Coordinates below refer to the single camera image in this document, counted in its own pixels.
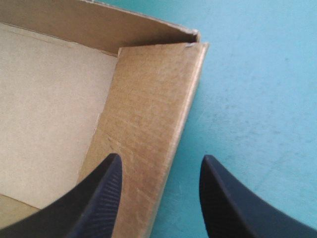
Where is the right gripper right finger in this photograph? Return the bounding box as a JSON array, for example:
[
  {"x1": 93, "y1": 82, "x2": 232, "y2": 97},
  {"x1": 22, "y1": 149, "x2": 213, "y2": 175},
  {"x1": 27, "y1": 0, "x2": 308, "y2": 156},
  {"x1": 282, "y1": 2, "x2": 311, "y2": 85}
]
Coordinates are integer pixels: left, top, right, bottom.
[{"x1": 199, "y1": 155, "x2": 317, "y2": 238}]

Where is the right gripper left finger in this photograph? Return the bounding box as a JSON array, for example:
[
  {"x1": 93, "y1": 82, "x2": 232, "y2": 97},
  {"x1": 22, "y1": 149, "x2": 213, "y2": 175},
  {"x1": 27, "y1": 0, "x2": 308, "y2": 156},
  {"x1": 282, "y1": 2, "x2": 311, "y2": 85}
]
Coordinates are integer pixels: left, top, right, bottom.
[{"x1": 0, "y1": 153, "x2": 124, "y2": 238}]

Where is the brown cardboard box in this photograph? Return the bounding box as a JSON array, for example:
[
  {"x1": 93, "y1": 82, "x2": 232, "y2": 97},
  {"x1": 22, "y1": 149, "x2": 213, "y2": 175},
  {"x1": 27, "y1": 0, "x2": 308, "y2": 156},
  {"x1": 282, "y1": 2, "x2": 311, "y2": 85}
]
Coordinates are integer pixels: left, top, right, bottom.
[{"x1": 0, "y1": 0, "x2": 209, "y2": 238}]

